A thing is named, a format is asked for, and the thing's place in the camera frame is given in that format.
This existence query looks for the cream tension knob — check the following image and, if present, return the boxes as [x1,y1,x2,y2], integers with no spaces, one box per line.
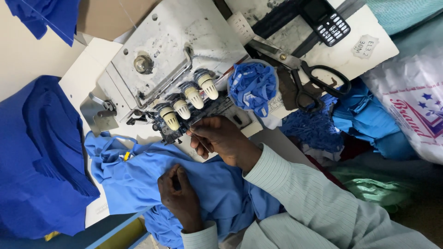
[167,93,192,120]
[195,68,219,101]
[179,81,205,110]
[154,103,180,131]

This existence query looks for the white paper label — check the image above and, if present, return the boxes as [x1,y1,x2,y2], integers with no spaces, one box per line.
[352,34,379,59]

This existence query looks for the black handled scissors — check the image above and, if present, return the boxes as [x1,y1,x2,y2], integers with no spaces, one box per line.
[248,36,352,113]

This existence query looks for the clear bowl of blue scraps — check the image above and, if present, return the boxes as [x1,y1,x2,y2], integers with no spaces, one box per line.
[227,59,279,118]

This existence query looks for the dark blue hanging cloth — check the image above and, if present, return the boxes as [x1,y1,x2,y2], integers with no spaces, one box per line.
[5,0,81,47]

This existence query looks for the black keypad phone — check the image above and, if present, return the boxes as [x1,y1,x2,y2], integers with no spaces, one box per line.
[300,0,351,47]

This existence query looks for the light blue garment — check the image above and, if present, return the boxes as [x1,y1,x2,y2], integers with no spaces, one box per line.
[84,131,281,249]

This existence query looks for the grey overlock sewing machine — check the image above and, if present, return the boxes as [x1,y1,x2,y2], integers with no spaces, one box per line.
[80,0,253,146]

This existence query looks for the teal cloth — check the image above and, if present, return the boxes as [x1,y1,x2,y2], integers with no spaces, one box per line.
[366,0,443,36]

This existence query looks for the brown cardboard box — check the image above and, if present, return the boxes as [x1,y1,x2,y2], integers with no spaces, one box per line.
[76,0,162,42]

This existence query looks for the heap of blue fabric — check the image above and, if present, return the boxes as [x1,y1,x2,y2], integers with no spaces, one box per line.
[322,78,419,160]

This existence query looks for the person's right hand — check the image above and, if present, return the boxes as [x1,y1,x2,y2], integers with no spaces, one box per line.
[186,116,262,173]

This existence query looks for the heap of dark blue trimmings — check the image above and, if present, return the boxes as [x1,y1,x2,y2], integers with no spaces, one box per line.
[280,104,344,154]

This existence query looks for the person's left hand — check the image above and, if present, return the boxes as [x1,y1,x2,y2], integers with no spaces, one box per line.
[157,163,205,234]

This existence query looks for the green plastic bag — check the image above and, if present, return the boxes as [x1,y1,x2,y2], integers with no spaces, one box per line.
[329,165,423,213]

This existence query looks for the white printed plastic bag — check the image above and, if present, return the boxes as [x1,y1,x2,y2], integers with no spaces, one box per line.
[360,41,443,165]

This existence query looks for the stack of dark blue fabric pieces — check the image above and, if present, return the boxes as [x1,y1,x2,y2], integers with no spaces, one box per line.
[0,75,101,240]

